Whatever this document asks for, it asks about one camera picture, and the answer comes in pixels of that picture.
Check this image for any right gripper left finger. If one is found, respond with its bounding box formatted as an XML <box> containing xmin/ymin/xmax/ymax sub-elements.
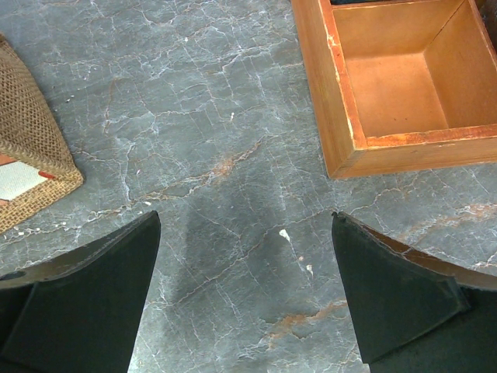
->
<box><xmin>1</xmin><ymin>211</ymin><xmax>161</xmax><ymax>372</ymax></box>

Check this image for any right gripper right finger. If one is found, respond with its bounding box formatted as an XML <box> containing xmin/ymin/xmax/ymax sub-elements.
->
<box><xmin>332</xmin><ymin>212</ymin><xmax>496</xmax><ymax>372</ymax></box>

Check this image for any orange wooden compartment tray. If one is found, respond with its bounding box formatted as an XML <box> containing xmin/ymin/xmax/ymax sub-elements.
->
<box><xmin>292</xmin><ymin>1</ymin><xmax>496</xmax><ymax>179</ymax></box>

